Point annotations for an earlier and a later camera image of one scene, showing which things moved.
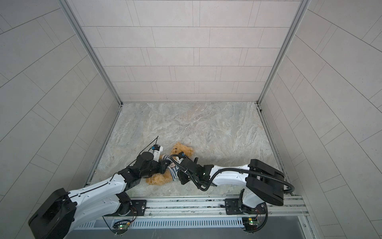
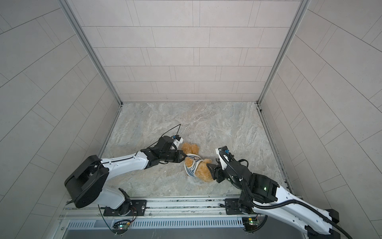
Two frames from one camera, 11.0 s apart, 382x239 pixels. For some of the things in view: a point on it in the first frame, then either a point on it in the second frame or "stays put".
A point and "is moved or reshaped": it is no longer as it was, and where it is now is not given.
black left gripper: (161, 164) to (178, 156)
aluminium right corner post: (301, 9) stays put
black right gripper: (180, 175) to (216, 172)
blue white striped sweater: (173, 168) is moved or reshaped
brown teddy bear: (165, 178) is moved or reshaped
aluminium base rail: (203, 213) stays put
